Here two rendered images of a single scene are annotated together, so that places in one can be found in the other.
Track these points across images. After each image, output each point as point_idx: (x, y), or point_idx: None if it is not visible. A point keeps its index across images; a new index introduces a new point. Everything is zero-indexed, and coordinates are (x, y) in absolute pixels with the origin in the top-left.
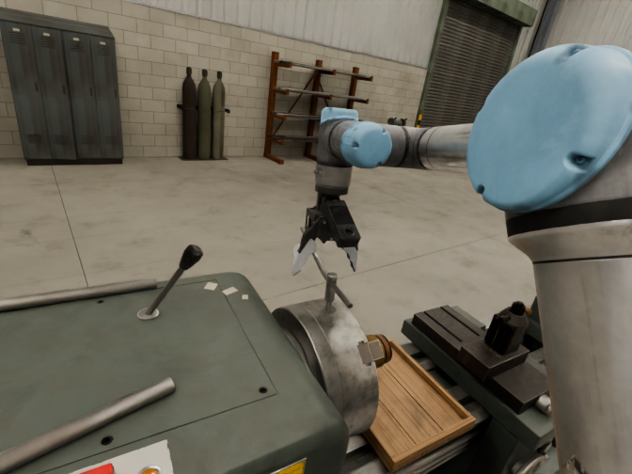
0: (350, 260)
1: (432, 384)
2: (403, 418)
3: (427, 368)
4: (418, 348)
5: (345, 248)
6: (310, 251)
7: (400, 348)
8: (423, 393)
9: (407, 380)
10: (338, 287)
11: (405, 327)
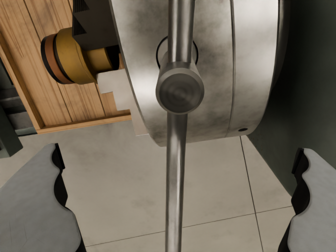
0: (57, 169)
1: (9, 56)
2: (63, 20)
3: (8, 91)
4: (8, 118)
5: (61, 230)
6: (316, 226)
7: (32, 116)
8: (26, 48)
9: (39, 71)
10: (177, 11)
11: (13, 147)
